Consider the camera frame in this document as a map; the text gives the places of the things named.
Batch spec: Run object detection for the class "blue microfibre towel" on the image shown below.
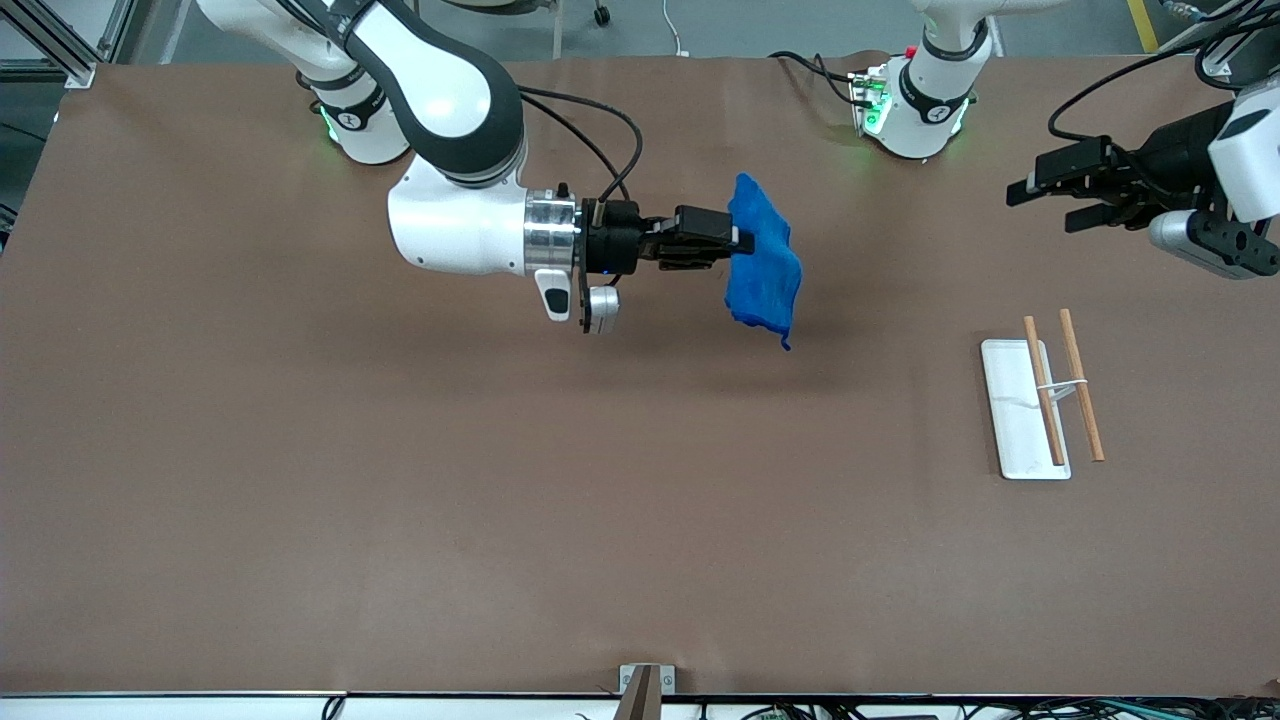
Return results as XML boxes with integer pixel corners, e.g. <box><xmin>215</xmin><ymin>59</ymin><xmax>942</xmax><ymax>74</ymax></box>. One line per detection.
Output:
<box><xmin>725</xmin><ymin>172</ymin><xmax>805</xmax><ymax>352</ymax></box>

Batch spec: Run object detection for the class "white rack base plate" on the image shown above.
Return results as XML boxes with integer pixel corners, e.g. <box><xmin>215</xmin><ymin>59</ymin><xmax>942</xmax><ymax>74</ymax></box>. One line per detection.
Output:
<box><xmin>980</xmin><ymin>339</ymin><xmax>1072</xmax><ymax>481</ymax></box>

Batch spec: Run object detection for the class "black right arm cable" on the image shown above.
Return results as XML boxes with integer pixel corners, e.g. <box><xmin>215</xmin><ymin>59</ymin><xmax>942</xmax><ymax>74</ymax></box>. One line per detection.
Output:
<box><xmin>518</xmin><ymin>85</ymin><xmax>643</xmax><ymax>204</ymax></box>

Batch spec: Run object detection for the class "black base cable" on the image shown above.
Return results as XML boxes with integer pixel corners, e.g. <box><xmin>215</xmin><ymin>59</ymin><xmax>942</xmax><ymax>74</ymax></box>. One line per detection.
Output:
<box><xmin>768</xmin><ymin>50</ymin><xmax>867</xmax><ymax>107</ymax></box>

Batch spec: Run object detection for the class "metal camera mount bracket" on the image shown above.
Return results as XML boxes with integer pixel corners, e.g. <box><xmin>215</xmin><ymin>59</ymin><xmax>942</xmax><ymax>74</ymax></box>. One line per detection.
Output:
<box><xmin>612</xmin><ymin>663</ymin><xmax>677</xmax><ymax>720</ymax></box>

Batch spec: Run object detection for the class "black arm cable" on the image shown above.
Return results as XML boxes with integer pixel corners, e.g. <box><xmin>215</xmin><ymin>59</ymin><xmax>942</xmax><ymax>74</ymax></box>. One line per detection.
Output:
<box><xmin>518</xmin><ymin>85</ymin><xmax>643</xmax><ymax>204</ymax></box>
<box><xmin>1047</xmin><ymin>0</ymin><xmax>1280</xmax><ymax>153</ymax></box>

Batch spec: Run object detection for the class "wooden rack rod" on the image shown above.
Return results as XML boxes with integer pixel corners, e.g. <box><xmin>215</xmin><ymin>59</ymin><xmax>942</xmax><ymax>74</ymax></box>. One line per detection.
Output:
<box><xmin>1023</xmin><ymin>316</ymin><xmax>1067</xmax><ymax>467</ymax></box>
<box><xmin>1059</xmin><ymin>308</ymin><xmax>1106</xmax><ymax>463</ymax></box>

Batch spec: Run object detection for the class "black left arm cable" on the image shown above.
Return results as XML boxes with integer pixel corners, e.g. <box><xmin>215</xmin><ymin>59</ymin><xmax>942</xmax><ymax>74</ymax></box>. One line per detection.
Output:
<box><xmin>1047</xmin><ymin>0</ymin><xmax>1280</xmax><ymax>153</ymax></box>

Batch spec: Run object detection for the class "chair base with caster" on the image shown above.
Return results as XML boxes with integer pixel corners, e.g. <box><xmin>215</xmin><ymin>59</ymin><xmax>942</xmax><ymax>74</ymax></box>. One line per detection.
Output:
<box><xmin>440</xmin><ymin>0</ymin><xmax>613</xmax><ymax>59</ymax></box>

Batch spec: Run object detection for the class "aluminium frame profile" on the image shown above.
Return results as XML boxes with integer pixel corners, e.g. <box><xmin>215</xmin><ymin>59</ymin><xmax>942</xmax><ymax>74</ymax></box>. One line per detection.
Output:
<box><xmin>1160</xmin><ymin>0</ymin><xmax>1280</xmax><ymax>79</ymax></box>
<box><xmin>0</xmin><ymin>0</ymin><xmax>97</xmax><ymax>89</ymax></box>

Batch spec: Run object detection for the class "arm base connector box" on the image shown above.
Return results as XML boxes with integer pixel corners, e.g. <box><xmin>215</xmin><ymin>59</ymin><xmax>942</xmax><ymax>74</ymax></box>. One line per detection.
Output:
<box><xmin>849</xmin><ymin>62</ymin><xmax>894</xmax><ymax>137</ymax></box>

